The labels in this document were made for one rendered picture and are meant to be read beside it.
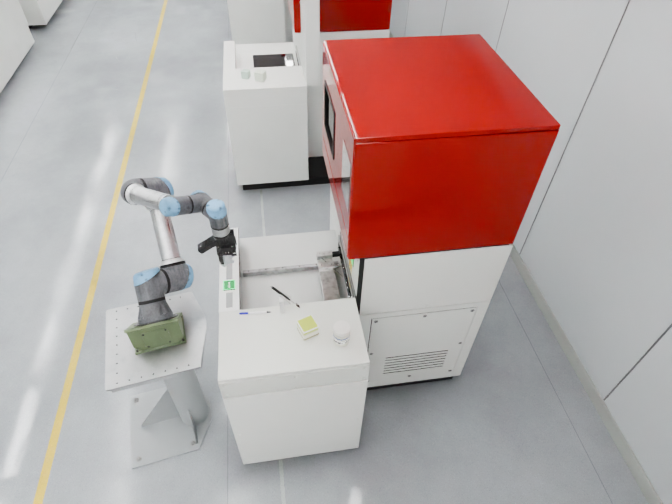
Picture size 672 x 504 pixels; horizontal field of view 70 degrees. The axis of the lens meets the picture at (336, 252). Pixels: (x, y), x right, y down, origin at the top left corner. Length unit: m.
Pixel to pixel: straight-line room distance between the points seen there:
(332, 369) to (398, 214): 0.69
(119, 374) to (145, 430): 0.82
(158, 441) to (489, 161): 2.29
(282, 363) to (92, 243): 2.52
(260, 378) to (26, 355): 2.02
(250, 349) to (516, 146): 1.31
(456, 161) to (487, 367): 1.80
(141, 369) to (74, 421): 1.05
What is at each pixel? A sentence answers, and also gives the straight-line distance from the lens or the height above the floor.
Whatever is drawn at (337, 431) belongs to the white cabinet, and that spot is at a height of 0.33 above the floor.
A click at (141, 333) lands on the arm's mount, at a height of 0.96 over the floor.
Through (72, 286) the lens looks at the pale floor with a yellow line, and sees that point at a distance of 3.96.
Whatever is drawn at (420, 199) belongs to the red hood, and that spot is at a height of 1.53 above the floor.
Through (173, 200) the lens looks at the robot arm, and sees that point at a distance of 1.96.
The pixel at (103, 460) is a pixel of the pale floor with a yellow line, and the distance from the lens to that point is 3.13.
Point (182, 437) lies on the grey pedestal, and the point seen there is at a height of 0.01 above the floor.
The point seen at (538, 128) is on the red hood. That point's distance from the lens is 1.88.
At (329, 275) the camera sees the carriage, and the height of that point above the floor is 0.88.
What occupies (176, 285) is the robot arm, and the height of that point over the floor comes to 1.01.
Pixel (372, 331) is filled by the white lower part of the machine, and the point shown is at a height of 0.67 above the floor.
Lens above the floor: 2.70
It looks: 46 degrees down
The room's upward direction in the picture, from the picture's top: 2 degrees clockwise
